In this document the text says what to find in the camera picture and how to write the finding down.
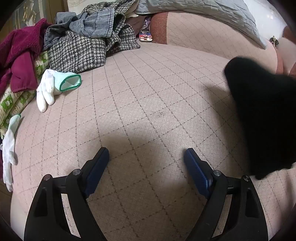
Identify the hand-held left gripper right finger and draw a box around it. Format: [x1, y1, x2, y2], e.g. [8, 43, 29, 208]
[184, 148, 269, 241]

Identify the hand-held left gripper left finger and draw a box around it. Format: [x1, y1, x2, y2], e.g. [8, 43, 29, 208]
[24, 147, 110, 241]

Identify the white knit work glove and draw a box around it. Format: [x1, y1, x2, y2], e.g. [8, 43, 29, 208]
[2, 113, 22, 192]
[36, 69, 82, 113]

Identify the green printed cream cloth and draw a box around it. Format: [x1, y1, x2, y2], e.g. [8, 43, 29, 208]
[0, 51, 50, 137]

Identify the houndstooth checked coat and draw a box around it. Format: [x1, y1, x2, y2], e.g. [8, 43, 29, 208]
[47, 0, 141, 73]

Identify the colourful printed packet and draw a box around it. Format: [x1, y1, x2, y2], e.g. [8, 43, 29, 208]
[139, 29, 153, 42]

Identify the blue denim garment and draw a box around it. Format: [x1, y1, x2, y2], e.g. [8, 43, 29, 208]
[43, 8, 115, 50]

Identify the maroon fleece garment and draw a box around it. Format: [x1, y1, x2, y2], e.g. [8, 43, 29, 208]
[0, 18, 53, 96]

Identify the mauve cloth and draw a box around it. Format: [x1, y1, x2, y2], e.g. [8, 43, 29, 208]
[126, 16, 151, 36]

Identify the grey quilted blanket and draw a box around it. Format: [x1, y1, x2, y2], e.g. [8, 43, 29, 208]
[135, 0, 267, 49]

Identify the wooden cabinet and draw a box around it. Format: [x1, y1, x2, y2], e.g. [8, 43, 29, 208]
[0, 0, 68, 40]

